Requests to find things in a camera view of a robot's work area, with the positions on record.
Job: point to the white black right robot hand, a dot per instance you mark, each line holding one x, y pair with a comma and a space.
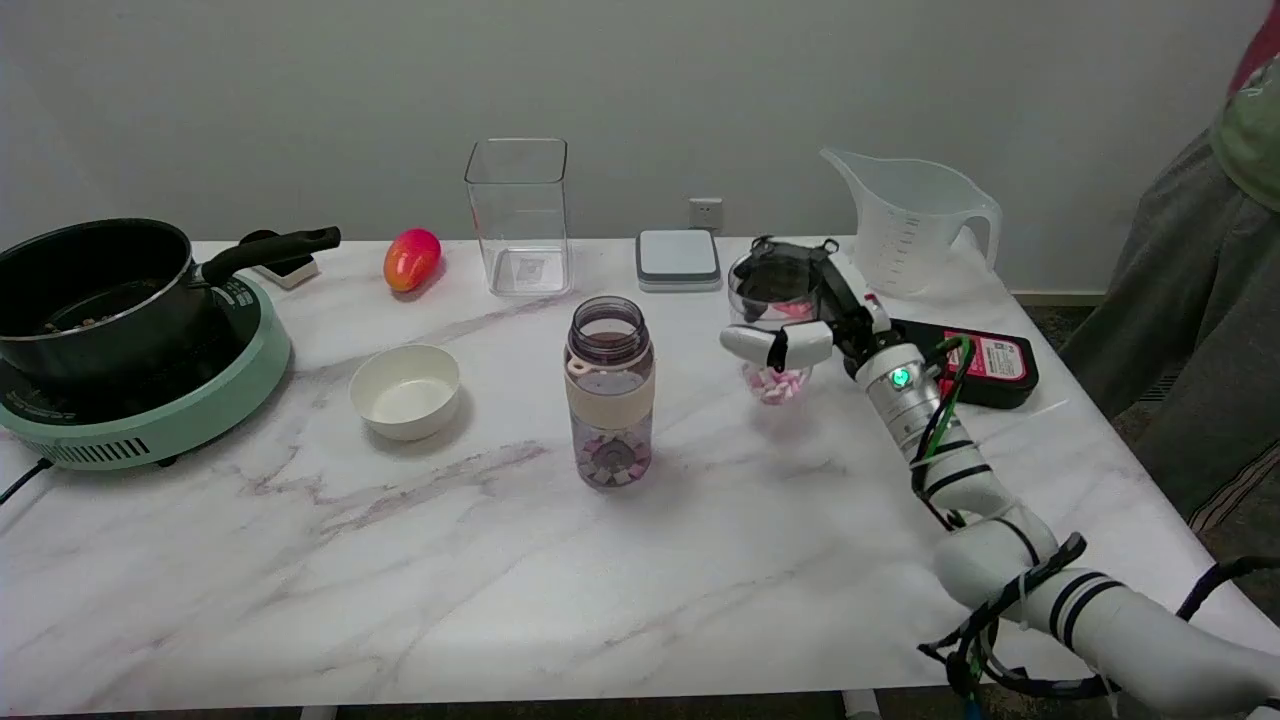
860, 320

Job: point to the small clear measuring cup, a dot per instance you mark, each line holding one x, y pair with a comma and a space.
775, 385

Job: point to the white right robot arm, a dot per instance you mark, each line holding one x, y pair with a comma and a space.
1150, 630

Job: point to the large clear measuring jug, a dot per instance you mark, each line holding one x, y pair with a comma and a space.
910, 230

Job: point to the purple bottle with cream band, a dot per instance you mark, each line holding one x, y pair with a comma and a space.
610, 400

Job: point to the black device with red label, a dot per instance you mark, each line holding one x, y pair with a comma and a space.
1000, 385

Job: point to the grey white kitchen scale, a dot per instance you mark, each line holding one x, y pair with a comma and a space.
678, 258

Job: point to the person in grey trousers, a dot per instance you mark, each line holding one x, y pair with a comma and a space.
1200, 300

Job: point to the clear square container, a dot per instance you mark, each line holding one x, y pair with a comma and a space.
520, 230

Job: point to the white table leg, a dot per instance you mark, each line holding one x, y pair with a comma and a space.
862, 706
318, 714

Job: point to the red yellow toy mango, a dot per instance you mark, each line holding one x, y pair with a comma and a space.
412, 260

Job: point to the white bowl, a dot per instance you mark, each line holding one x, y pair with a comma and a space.
405, 395

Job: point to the small white box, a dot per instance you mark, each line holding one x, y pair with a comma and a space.
295, 274

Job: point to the small black knob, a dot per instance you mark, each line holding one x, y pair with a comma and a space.
262, 238

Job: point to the green induction cooker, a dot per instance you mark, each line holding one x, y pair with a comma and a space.
200, 410

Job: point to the white wall socket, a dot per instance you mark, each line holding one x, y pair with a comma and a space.
705, 214

